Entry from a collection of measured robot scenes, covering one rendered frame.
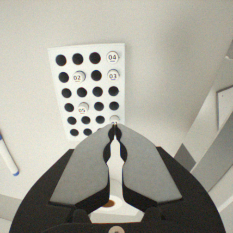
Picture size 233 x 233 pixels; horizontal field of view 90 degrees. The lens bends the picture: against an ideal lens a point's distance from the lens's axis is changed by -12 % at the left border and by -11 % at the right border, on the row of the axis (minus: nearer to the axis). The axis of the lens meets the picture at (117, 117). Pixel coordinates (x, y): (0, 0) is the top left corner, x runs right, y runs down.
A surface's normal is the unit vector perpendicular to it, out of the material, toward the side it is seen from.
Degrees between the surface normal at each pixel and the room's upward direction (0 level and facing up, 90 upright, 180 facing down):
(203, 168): 90
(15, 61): 0
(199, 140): 0
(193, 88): 0
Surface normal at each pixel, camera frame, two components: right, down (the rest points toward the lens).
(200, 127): 0.03, 0.46
